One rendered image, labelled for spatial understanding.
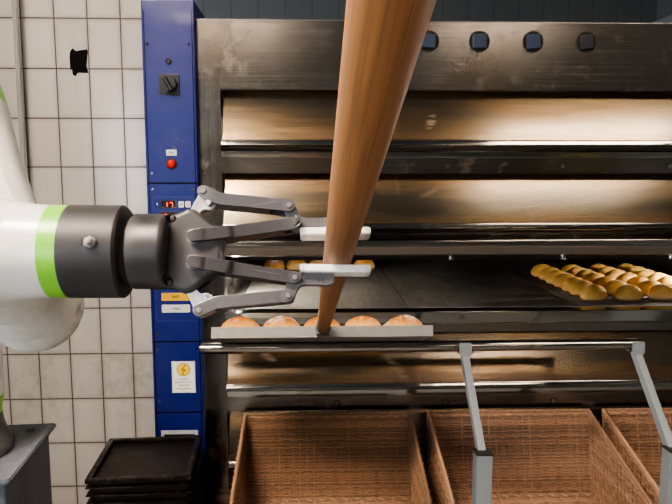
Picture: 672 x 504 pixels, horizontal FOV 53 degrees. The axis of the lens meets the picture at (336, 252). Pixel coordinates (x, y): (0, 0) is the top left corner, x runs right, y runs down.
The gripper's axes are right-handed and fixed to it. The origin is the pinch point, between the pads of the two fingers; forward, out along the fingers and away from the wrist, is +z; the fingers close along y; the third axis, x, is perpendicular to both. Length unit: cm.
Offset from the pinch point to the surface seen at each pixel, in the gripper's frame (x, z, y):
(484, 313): -153, 53, -9
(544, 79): -130, 70, -81
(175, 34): -122, -45, -90
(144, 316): -152, -58, -8
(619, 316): -153, 99, -8
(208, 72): -128, -36, -81
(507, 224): -139, 59, -36
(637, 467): -138, 93, 38
